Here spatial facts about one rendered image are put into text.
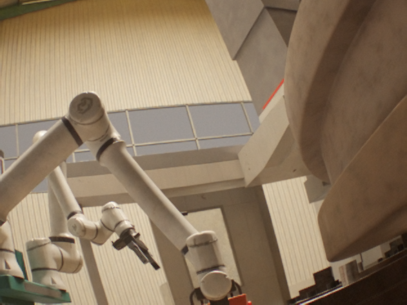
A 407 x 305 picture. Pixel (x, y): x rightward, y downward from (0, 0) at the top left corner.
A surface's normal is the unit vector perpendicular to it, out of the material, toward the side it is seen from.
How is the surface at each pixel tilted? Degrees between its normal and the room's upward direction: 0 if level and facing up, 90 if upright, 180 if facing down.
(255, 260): 90
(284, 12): 90
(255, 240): 90
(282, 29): 90
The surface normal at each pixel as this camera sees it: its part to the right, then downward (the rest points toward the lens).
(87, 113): 0.00, -0.40
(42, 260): 0.42, -0.47
